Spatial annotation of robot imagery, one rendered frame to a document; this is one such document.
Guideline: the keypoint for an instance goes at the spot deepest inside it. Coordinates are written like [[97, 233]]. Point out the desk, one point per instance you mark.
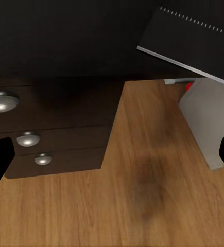
[[84, 41]]

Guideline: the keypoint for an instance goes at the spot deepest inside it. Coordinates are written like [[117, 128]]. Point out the notebook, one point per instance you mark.
[[184, 42]]

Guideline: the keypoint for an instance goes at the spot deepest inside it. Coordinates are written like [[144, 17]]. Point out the desktop computer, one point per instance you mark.
[[203, 108]]

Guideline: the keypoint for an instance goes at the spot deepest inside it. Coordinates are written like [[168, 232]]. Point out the cabinet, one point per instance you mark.
[[58, 128]]

